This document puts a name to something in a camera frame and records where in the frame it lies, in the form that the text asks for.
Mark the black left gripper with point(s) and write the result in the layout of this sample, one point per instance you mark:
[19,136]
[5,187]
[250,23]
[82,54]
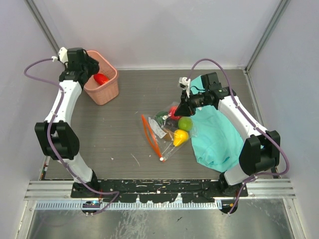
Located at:
[92,64]

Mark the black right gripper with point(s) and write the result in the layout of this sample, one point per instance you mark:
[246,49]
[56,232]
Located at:
[186,108]

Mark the red yellow fake mango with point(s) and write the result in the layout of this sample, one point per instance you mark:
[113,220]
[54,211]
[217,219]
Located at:
[100,78]

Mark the clear zip top bag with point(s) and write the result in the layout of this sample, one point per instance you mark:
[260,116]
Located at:
[154,134]

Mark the brown fake kiwi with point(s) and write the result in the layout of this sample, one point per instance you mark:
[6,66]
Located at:
[169,135]

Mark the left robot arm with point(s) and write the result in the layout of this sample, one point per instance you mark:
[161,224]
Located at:
[55,135]

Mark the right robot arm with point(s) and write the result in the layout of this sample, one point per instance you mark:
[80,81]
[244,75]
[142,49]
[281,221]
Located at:
[261,148]

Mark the red yellow fake apple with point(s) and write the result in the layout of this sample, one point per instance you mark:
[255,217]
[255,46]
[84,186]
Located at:
[172,113]

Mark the green fake apple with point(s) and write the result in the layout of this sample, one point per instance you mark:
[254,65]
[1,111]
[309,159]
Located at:
[185,123]

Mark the dark green fake avocado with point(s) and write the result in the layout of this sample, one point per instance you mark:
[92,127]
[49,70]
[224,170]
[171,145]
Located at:
[161,117]

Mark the yellow fake pear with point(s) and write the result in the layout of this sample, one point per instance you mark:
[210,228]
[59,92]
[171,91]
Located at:
[180,137]

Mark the pink plastic basket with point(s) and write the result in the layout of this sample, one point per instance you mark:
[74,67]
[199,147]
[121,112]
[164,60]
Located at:
[101,94]

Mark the teal t-shirt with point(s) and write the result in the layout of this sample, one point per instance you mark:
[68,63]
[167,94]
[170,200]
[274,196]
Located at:
[216,142]

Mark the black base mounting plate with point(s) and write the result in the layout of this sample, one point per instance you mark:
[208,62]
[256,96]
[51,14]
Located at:
[160,191]

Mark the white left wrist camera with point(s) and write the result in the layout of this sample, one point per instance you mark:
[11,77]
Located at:
[62,55]

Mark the white slotted cable duct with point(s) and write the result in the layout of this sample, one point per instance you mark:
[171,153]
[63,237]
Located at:
[80,205]

